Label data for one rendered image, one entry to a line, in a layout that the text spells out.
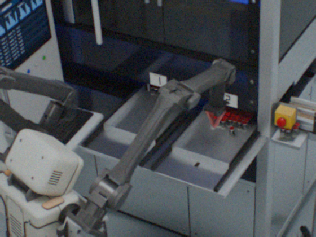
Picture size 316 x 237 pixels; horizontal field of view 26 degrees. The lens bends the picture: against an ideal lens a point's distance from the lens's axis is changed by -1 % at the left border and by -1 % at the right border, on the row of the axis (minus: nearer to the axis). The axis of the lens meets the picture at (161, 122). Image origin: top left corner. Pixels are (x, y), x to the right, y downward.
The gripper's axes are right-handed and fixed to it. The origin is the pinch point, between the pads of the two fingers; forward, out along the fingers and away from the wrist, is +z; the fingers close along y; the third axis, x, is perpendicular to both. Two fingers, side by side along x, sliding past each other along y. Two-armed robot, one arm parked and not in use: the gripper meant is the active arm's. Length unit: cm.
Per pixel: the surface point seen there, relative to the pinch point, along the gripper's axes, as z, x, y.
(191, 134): 16.9, 17.4, 16.4
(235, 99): 0.0, 2.6, 25.2
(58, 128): 26, 77, 2
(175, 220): 85, 35, 41
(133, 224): 102, 63, 46
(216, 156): 18.3, 1.1, 7.6
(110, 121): 17, 53, 8
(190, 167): 20.5, 7.7, -2.8
